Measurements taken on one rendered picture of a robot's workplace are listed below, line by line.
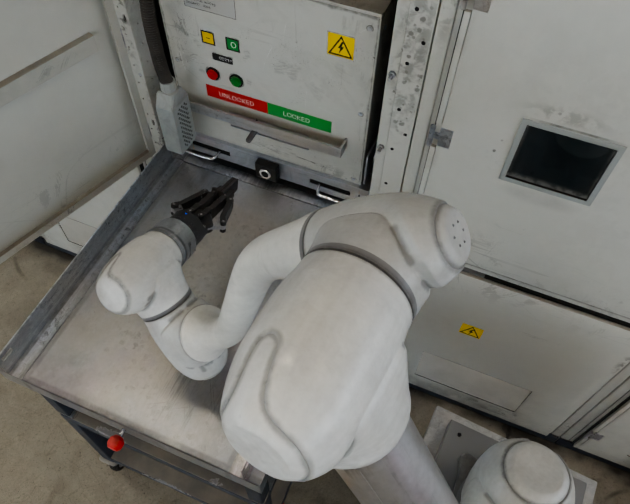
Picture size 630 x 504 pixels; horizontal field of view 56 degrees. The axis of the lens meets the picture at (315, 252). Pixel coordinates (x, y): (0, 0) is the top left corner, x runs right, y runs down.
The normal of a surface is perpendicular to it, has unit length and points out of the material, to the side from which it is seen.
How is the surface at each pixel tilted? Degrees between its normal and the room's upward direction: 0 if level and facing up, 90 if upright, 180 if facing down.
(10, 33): 90
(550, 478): 9
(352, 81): 90
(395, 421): 65
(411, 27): 90
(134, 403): 0
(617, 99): 90
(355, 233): 25
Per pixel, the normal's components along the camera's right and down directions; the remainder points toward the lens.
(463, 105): -0.38, 0.76
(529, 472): 0.08, -0.68
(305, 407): 0.18, -0.13
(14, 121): 0.76, 0.54
